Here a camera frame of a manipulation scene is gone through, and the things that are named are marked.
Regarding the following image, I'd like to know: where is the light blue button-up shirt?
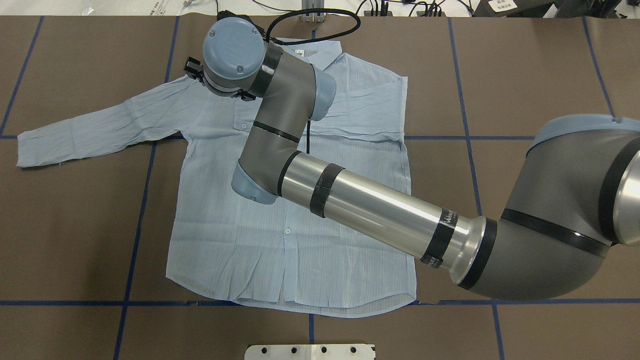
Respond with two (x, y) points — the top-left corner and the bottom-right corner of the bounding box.
(17, 40), (417, 318)

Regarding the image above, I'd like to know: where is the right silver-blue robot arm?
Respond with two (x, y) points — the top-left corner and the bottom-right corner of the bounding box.
(202, 15), (639, 301)

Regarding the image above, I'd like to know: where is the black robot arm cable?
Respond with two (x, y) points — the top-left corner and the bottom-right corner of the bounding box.
(264, 9), (362, 156)

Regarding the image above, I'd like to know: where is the aluminium frame post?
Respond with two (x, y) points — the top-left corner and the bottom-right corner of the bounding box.
(300, 0), (327, 24)

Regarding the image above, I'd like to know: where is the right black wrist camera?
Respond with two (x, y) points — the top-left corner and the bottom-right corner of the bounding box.
(183, 56), (204, 84)

